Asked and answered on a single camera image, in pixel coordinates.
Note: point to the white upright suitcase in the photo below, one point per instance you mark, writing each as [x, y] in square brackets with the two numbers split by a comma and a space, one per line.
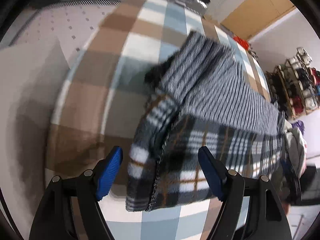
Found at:
[226, 0]

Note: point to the orange plastic bag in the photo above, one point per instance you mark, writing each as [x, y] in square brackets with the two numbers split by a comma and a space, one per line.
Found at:
[242, 42]

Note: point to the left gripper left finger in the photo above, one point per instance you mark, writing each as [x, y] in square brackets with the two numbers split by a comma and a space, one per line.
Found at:
[54, 216]

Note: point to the wooden door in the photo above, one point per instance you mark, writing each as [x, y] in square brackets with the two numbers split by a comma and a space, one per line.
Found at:
[253, 16]

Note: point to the bamboo shoe rack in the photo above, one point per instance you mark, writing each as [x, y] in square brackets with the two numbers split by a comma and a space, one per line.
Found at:
[294, 85]

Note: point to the grey hoodie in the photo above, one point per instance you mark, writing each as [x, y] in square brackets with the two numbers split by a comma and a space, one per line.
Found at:
[297, 148]

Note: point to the plaid fleece cardigan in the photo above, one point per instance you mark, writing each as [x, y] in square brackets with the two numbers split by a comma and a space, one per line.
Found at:
[200, 98]

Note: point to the checkered bed sheet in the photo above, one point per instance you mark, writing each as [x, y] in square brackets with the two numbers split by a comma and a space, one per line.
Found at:
[103, 98]

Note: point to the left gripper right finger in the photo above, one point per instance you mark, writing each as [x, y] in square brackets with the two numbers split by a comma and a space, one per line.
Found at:
[250, 209]

